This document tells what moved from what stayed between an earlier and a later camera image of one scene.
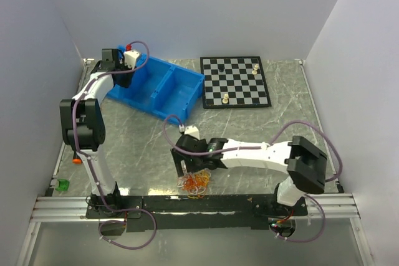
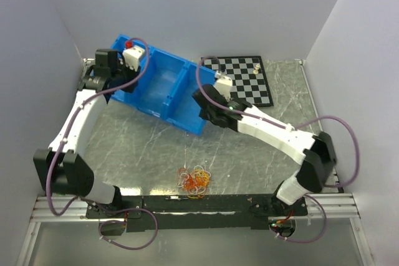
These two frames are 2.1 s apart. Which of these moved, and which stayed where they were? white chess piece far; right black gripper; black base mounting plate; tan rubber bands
Moved: right black gripper
Stayed: white chess piece far; tan rubber bands; black base mounting plate
